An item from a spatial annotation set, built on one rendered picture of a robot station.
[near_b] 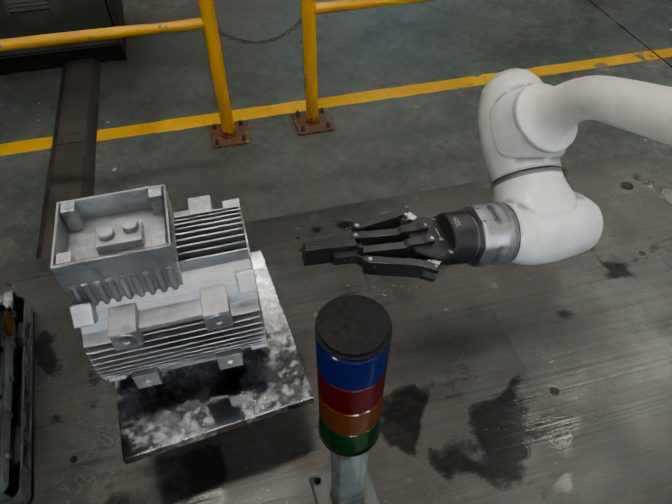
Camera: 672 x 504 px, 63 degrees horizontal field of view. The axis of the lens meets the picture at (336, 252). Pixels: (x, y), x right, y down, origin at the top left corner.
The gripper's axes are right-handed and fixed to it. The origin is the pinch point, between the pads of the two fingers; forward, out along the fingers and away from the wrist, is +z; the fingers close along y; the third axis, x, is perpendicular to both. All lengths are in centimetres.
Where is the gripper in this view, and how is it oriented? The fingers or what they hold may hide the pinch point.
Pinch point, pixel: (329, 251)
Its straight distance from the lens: 72.0
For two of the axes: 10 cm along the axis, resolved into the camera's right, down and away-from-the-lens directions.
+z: -9.6, 1.0, -2.7
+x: -1.3, 6.8, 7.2
